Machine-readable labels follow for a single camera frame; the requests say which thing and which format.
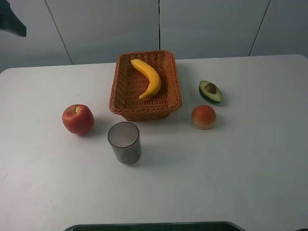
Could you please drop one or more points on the halved avocado with pit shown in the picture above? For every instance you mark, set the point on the halved avocado with pit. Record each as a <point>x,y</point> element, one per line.
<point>210,92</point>

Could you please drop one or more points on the grey translucent plastic cup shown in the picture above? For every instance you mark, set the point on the grey translucent plastic cup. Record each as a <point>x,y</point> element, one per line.
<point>124,138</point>

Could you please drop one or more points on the yellow banana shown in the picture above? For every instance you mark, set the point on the yellow banana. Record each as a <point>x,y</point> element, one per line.
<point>153,77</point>

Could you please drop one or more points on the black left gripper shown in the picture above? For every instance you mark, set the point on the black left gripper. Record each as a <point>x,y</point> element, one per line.
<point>9,22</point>

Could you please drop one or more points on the orange wicker basket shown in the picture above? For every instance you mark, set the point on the orange wicker basket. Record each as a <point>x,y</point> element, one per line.
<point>129,84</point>

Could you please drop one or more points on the red apple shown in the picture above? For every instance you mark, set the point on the red apple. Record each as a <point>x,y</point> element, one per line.
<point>78,119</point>

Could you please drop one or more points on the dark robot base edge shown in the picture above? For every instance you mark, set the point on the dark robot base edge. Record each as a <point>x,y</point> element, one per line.
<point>177,226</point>

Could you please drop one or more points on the orange round bread bun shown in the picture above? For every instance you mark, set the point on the orange round bread bun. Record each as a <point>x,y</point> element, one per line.
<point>204,117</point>

